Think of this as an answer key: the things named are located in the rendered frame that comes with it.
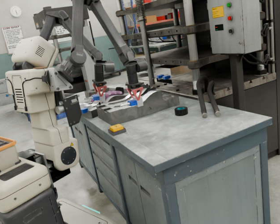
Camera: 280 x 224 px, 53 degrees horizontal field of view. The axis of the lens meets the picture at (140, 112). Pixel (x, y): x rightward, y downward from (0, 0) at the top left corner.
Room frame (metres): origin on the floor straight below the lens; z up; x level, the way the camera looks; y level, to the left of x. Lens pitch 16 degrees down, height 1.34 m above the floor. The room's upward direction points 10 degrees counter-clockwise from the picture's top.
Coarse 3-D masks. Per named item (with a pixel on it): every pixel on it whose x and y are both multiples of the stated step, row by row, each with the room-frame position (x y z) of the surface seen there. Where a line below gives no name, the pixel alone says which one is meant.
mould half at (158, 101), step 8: (144, 88) 1.92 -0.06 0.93; (128, 96) 1.94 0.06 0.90; (144, 96) 1.78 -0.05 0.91; (152, 96) 1.76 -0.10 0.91; (160, 96) 1.78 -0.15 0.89; (168, 96) 1.87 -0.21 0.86; (176, 96) 1.83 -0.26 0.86; (104, 104) 1.85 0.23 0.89; (112, 104) 1.81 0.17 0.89; (120, 104) 1.79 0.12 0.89; (144, 104) 1.73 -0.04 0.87; (152, 104) 1.75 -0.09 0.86; (160, 104) 1.78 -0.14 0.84; (168, 104) 1.80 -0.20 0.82; (176, 104) 1.83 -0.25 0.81; (104, 112) 1.72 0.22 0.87; (112, 112) 1.64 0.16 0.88; (120, 112) 1.66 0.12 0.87; (128, 112) 1.68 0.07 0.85; (136, 112) 1.70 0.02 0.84; (144, 112) 1.73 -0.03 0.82; (152, 112) 1.75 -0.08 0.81; (104, 120) 1.75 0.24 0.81; (112, 120) 1.63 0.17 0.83; (120, 120) 1.66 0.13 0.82; (128, 120) 1.68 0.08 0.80
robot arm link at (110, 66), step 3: (96, 54) 1.81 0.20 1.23; (99, 54) 1.81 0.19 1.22; (96, 57) 1.80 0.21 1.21; (99, 57) 1.80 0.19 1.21; (96, 60) 1.79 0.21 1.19; (99, 60) 1.79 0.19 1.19; (102, 60) 1.80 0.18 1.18; (105, 60) 1.81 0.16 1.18; (105, 63) 1.80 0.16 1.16; (108, 63) 1.80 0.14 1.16; (111, 63) 1.81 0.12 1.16; (105, 66) 1.78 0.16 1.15; (108, 66) 1.78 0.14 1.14; (111, 66) 1.78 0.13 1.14; (114, 66) 1.78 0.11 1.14; (105, 69) 1.77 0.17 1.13; (108, 69) 1.78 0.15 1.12; (111, 69) 1.78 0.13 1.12; (114, 69) 1.78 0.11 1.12; (105, 72) 1.79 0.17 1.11
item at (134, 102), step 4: (140, 96) 1.59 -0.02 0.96; (128, 100) 1.60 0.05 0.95; (132, 100) 1.58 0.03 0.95; (136, 100) 1.58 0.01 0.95; (140, 100) 1.58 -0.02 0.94; (124, 104) 1.56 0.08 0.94; (128, 104) 1.57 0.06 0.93; (132, 104) 1.56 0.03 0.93; (136, 104) 1.57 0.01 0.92; (140, 104) 1.58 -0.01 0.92
